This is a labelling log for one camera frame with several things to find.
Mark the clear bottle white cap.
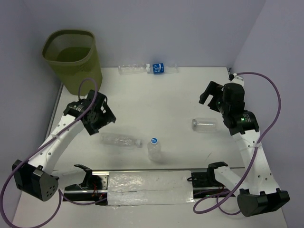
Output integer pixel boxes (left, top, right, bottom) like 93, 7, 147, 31
101, 133, 142, 149

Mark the clear wide plastic jar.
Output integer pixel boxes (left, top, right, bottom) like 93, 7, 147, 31
191, 118, 218, 133

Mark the blue label plastic bottle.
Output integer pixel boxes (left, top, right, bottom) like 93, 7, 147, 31
145, 63, 179, 75

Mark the bottle blue cap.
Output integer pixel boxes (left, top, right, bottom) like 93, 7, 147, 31
147, 137, 162, 162

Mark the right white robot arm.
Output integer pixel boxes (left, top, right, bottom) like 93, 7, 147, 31
193, 81, 290, 217

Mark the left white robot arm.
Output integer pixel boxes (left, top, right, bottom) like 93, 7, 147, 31
12, 90, 116, 201

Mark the olive green plastic bin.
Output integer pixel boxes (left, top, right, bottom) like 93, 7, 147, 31
42, 29, 103, 96

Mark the silver foil cover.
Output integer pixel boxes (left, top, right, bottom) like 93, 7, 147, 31
107, 171, 194, 206

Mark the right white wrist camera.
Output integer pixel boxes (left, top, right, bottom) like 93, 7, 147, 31
228, 73, 245, 86

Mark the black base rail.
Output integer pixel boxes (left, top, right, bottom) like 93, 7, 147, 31
62, 167, 238, 206

